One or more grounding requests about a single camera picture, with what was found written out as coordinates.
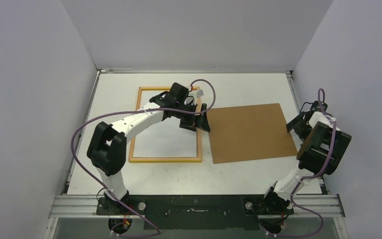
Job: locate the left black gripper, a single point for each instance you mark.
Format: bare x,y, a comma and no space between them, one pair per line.
190,124

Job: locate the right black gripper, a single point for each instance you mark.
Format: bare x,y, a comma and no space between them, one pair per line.
300,122

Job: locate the yellow picture frame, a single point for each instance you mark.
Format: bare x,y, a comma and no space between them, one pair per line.
140,125

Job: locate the brown cardboard backing board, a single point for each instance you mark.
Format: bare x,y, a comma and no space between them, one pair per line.
247,133

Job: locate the sky and building photo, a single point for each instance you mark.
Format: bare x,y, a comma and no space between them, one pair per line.
166,139

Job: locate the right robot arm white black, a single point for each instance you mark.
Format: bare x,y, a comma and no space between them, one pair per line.
323,146

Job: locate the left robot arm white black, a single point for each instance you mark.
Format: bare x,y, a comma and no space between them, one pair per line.
108,145

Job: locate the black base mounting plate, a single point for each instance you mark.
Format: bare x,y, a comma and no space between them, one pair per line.
210,212

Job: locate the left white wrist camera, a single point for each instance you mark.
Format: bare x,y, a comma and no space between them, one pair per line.
196,94

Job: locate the aluminium table rail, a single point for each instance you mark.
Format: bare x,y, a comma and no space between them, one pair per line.
85,206

